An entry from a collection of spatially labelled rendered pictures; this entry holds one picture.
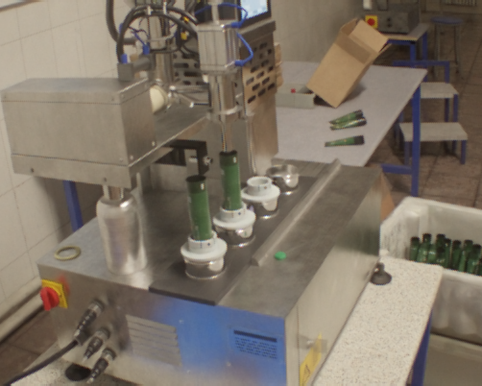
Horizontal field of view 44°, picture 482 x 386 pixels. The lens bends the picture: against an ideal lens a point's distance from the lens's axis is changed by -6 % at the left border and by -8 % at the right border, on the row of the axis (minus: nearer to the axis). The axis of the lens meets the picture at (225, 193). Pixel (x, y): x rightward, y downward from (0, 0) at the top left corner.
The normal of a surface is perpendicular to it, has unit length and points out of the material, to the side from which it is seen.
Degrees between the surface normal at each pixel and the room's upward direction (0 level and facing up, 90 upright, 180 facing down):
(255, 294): 0
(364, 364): 0
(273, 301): 0
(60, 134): 90
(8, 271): 90
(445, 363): 96
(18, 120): 90
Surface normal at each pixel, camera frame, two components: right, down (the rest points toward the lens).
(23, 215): 0.89, 0.11
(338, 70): -0.44, 0.40
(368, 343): -0.08, -0.91
